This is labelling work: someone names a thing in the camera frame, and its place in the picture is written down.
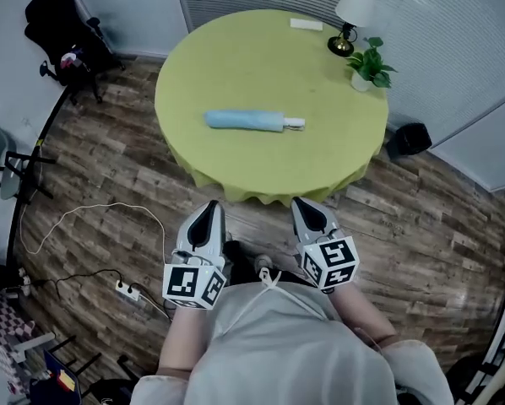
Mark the small red and white toy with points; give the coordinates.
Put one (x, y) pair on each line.
(68, 61)

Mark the beige rolled tube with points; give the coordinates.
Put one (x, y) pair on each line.
(501, 374)

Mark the person's white shirt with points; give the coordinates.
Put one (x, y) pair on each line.
(286, 352)

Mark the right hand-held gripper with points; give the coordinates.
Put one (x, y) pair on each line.
(332, 262)

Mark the white shade table lamp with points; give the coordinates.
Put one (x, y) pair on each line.
(356, 2)

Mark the light blue umbrella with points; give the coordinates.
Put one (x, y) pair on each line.
(244, 120)

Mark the person's right forearm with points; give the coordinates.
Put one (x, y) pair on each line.
(358, 314)

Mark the person's left forearm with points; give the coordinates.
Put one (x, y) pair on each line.
(185, 340)

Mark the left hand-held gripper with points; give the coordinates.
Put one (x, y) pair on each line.
(189, 283)

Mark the black office chair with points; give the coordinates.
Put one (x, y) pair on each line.
(54, 23)

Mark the dark blue case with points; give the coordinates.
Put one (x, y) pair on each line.
(50, 378)

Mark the black waste bin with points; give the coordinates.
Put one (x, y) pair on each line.
(411, 139)

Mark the flat white box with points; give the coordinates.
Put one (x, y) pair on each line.
(306, 24)

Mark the white power strip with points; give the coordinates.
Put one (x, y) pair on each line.
(128, 290)
(23, 279)

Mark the yellow-green clothed round table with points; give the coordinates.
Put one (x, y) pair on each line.
(256, 78)

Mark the black metal stand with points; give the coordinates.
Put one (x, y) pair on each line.
(88, 363)

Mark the person's legs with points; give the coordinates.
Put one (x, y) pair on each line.
(242, 264)

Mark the person's shoe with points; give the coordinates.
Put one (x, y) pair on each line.
(263, 264)

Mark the green potted plant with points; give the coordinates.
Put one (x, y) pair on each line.
(370, 63)

